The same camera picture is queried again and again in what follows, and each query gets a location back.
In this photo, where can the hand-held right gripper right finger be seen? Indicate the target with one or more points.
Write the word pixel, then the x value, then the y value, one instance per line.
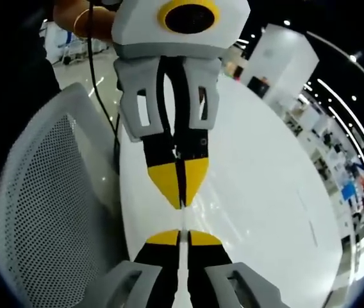
pixel 207 256

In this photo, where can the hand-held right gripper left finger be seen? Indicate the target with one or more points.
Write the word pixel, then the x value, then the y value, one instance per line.
pixel 153 256

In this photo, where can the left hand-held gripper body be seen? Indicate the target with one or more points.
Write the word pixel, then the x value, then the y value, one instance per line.
pixel 137 29

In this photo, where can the person's left hand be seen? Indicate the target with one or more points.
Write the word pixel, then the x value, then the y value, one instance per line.
pixel 103 24

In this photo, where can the black box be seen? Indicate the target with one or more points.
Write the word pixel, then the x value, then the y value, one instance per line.
pixel 259 86

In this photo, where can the grey mesh chair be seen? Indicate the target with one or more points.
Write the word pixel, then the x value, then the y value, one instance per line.
pixel 47 192

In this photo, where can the white square pillar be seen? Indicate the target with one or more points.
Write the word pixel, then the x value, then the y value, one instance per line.
pixel 281 61

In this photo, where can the blue container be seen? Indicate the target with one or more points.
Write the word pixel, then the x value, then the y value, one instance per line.
pixel 349 192

